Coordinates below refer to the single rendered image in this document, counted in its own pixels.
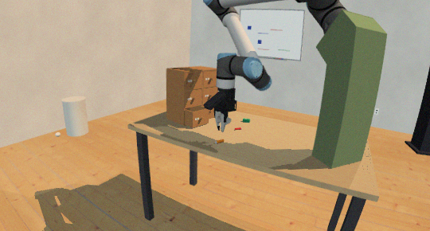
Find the brown wooden chest of drawers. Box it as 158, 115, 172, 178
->
166, 66, 217, 126

